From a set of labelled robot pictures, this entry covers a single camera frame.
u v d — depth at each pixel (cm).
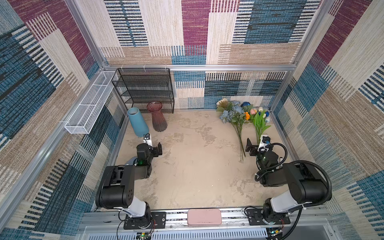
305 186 45
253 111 115
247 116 108
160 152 88
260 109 114
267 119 112
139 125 98
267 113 116
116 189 45
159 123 102
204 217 75
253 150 81
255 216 73
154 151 85
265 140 76
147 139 81
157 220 73
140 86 108
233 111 108
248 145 89
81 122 70
